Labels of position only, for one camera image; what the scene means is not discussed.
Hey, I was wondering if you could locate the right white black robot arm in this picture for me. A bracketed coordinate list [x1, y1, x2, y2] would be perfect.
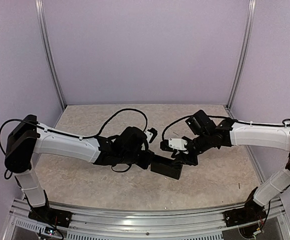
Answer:
[168, 110, 290, 222]

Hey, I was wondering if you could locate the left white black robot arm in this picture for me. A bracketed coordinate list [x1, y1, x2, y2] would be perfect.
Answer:
[1, 114, 158, 223]

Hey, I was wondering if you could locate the small circuit board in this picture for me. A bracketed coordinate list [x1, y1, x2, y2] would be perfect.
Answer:
[36, 226, 60, 237]

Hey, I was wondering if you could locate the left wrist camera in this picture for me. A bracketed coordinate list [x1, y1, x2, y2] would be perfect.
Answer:
[144, 127, 158, 144]

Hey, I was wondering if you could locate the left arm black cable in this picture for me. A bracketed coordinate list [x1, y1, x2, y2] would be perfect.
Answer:
[79, 107, 149, 140]

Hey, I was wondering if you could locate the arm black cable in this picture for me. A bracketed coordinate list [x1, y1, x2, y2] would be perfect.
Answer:
[161, 115, 195, 143]
[79, 107, 149, 140]

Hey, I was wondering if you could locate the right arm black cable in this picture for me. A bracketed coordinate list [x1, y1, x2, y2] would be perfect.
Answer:
[161, 115, 195, 143]

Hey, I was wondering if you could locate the front aluminium frame rail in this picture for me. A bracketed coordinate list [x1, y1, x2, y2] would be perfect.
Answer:
[0, 198, 290, 240]

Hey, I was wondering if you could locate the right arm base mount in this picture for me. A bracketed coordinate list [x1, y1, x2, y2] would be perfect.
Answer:
[223, 187, 267, 227]

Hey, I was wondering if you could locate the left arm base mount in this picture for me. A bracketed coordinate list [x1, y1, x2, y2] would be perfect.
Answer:
[27, 191, 72, 228]

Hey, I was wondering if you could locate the right vertical aluminium post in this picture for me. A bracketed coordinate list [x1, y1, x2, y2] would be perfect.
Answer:
[226, 0, 257, 111]

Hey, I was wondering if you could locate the vertical aluminium post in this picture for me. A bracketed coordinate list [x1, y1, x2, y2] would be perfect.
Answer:
[35, 0, 67, 110]
[226, 0, 257, 111]

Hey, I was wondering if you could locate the left vertical aluminium post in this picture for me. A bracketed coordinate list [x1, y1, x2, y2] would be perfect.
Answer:
[35, 0, 67, 110]

